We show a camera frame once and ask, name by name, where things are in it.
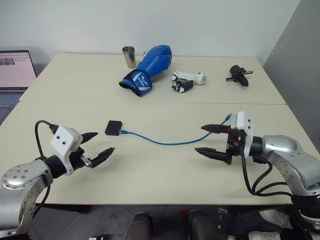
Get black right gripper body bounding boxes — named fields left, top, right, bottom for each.
left=225, top=125, right=247, bottom=166

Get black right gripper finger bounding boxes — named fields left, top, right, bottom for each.
left=200, top=123, right=230, bottom=134
left=194, top=147, right=229, bottom=163

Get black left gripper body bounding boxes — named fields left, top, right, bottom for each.
left=69, top=147, right=94, bottom=174

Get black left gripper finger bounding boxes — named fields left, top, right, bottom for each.
left=89, top=147, right=116, bottom=169
left=80, top=131, right=99, bottom=146

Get small black box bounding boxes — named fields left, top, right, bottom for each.
left=104, top=120, right=124, bottom=137

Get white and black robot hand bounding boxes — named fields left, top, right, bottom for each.
left=170, top=70, right=209, bottom=94

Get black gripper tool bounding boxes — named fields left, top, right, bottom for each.
left=225, top=64, right=254, bottom=88

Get dark rounded shape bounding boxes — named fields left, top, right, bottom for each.
left=183, top=209, right=226, bottom=240
left=125, top=211, right=154, bottom=240

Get white shoe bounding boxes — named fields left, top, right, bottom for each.
left=258, top=208, right=294, bottom=230
left=248, top=230, right=283, bottom=240

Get blue boxing glove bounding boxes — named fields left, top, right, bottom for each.
left=118, top=44, right=174, bottom=98

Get stainless steel cup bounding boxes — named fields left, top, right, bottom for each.
left=121, top=45, right=137, bottom=69

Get open laptop with pink screen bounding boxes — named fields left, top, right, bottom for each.
left=0, top=49, right=38, bottom=126

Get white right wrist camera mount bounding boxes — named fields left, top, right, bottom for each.
left=229, top=110, right=255, bottom=159

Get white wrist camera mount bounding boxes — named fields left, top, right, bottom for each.
left=229, top=110, right=255, bottom=159
left=50, top=126, right=84, bottom=176

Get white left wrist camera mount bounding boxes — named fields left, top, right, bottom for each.
left=50, top=126, right=84, bottom=176

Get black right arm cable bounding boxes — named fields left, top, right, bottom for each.
left=240, top=152, right=295, bottom=197

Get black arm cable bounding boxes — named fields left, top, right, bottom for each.
left=240, top=152, right=295, bottom=197
left=34, top=120, right=61, bottom=213

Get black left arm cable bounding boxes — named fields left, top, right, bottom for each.
left=34, top=120, right=61, bottom=213

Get blue cable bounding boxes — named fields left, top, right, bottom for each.
left=118, top=113, right=234, bottom=146

